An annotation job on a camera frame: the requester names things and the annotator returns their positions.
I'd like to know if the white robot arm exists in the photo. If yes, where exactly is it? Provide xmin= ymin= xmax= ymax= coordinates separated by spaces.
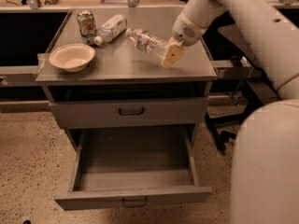
xmin=172 ymin=0 xmax=299 ymax=224

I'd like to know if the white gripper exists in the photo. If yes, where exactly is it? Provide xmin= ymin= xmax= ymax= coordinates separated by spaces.
xmin=162 ymin=13 xmax=206 ymax=68

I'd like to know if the clear plastic water bottle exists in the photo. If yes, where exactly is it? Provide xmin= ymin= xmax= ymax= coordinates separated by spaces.
xmin=125 ymin=28 xmax=167 ymax=60

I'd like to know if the white paper bowl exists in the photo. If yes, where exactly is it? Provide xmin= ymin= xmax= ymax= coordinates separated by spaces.
xmin=49 ymin=44 xmax=95 ymax=73

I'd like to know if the open grey middle drawer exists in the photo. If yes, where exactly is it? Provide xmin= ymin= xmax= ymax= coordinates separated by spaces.
xmin=55 ymin=125 xmax=212 ymax=211

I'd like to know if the green soda can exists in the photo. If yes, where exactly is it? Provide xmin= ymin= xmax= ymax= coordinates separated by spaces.
xmin=77 ymin=10 xmax=97 ymax=45

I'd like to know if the black office chair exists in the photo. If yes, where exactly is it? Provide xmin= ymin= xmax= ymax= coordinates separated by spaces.
xmin=204 ymin=24 xmax=281 ymax=152

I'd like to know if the grey drawer cabinet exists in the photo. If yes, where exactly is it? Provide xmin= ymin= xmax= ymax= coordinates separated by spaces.
xmin=35 ymin=6 xmax=218 ymax=151

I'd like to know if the white label plastic bottle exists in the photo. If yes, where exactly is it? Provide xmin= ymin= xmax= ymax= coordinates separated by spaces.
xmin=93 ymin=14 xmax=127 ymax=46

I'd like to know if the closed grey upper drawer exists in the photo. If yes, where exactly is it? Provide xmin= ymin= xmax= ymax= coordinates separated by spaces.
xmin=50 ymin=97 xmax=209 ymax=129

